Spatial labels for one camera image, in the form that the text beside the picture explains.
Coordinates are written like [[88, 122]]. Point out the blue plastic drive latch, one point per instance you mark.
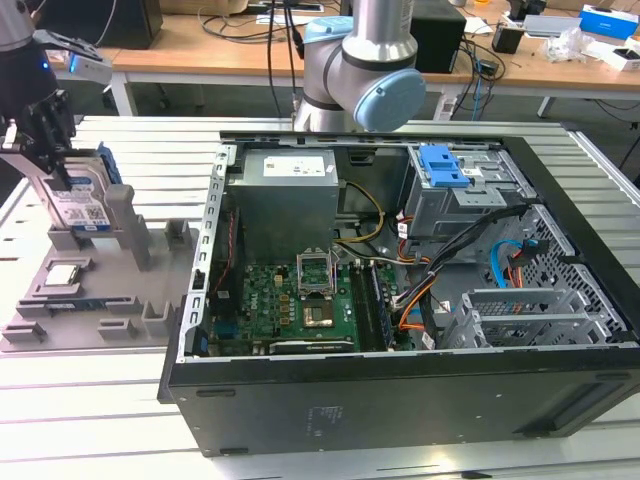
[[440, 167]]

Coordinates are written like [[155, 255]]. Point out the large black box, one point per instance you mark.
[[125, 25]]

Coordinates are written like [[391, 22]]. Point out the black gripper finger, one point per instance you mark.
[[50, 125]]

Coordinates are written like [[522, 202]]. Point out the grey flat device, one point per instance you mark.
[[555, 25]]

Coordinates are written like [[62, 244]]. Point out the black PC case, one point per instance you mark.
[[400, 410]]

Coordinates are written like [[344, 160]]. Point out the green motherboard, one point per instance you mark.
[[265, 310]]

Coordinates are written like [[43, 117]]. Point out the silver CPU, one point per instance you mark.
[[61, 276]]

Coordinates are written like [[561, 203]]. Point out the blue white carton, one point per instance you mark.
[[610, 22]]

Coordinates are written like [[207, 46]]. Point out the metal disk bay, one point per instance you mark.
[[525, 320]]

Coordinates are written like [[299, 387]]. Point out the small black box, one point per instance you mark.
[[507, 40]]

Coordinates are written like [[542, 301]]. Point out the white power strip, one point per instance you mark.
[[445, 107]]

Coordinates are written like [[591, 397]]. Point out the RAM stick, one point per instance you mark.
[[381, 310], [75, 304]]

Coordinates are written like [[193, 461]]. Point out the grey parts rack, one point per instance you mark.
[[115, 295]]

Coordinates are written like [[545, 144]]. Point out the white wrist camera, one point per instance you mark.
[[92, 67]]

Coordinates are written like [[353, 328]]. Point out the black speaker box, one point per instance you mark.
[[440, 40]]

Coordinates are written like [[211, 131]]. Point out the hard disk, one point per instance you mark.
[[87, 202]]

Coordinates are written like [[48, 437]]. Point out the CPU socket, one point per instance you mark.
[[318, 316]]

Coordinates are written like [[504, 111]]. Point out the metal optical drive cage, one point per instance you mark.
[[440, 215]]

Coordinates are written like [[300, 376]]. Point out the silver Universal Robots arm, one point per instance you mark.
[[380, 50]]

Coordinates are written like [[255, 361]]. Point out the black RAM slot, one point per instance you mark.
[[360, 310]]

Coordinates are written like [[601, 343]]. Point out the white open box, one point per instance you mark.
[[620, 57]]

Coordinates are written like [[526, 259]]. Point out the black graphics card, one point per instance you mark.
[[310, 346]]

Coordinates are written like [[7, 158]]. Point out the clear plastic bag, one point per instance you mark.
[[565, 47]]

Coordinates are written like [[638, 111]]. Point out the grey power supply unit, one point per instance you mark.
[[285, 210]]

